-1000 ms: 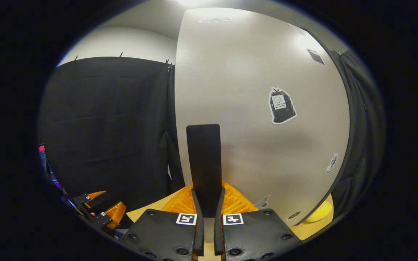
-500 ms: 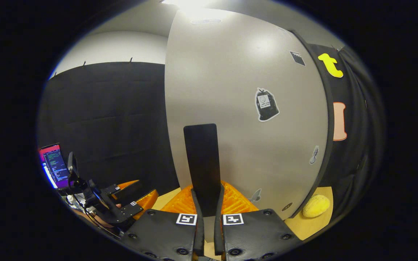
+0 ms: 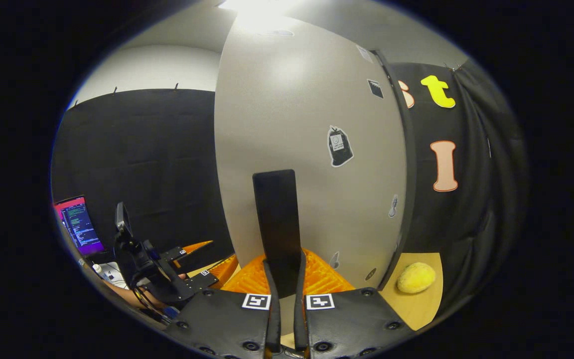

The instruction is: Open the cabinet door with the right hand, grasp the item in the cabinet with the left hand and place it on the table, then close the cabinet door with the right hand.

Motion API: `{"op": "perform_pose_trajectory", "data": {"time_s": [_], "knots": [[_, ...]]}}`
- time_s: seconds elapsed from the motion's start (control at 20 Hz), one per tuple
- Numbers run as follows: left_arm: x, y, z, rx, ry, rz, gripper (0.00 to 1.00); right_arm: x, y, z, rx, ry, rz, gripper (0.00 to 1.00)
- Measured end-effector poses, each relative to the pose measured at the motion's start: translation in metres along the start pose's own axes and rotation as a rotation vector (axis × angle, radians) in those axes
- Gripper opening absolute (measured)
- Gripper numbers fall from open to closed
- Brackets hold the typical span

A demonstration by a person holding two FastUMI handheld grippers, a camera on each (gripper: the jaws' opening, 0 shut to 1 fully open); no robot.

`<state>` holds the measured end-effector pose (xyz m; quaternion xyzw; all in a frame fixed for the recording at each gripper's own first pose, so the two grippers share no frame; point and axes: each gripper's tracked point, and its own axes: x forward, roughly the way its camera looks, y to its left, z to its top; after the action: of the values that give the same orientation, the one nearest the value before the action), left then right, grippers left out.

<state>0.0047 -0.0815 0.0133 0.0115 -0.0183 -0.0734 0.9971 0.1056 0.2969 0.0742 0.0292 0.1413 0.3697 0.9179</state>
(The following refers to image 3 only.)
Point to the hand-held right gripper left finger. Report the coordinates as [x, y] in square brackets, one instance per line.
[227, 319]

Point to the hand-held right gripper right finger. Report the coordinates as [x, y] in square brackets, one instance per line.
[352, 319]

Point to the grey cabinet door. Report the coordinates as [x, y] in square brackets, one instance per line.
[277, 99]

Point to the black backdrop cloth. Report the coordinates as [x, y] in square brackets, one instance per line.
[142, 149]

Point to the laptop screen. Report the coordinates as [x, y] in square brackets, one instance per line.
[78, 224]

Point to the large ceiling light panel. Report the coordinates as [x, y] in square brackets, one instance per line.
[262, 4]

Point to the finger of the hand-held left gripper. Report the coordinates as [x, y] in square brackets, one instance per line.
[202, 257]
[202, 281]

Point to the yellow round sponge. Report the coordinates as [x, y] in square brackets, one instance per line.
[415, 277]

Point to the small white object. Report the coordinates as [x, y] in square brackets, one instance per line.
[110, 274]

